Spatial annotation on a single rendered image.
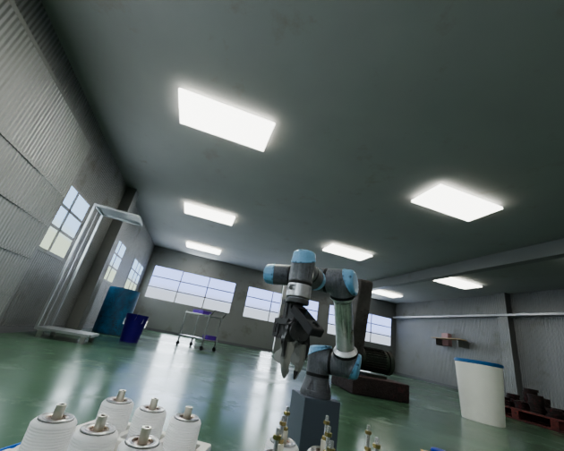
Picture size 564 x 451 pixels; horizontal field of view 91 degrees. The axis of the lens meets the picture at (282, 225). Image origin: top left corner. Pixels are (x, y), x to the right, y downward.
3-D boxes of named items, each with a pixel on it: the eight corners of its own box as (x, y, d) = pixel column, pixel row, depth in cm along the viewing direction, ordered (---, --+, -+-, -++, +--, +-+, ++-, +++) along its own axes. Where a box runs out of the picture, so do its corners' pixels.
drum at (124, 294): (96, 329, 616) (114, 286, 653) (127, 335, 631) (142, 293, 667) (86, 330, 559) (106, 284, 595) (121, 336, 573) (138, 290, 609)
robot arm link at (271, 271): (309, 268, 145) (262, 257, 102) (329, 268, 140) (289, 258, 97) (308, 290, 142) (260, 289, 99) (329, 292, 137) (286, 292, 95)
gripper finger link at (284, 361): (273, 374, 78) (283, 340, 82) (286, 379, 73) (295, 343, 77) (265, 371, 76) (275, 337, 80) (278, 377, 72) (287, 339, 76)
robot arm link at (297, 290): (317, 288, 85) (297, 281, 81) (314, 302, 83) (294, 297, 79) (300, 288, 91) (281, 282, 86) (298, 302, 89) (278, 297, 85)
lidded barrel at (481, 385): (479, 417, 393) (474, 361, 420) (523, 431, 341) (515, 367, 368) (447, 412, 380) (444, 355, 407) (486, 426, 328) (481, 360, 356)
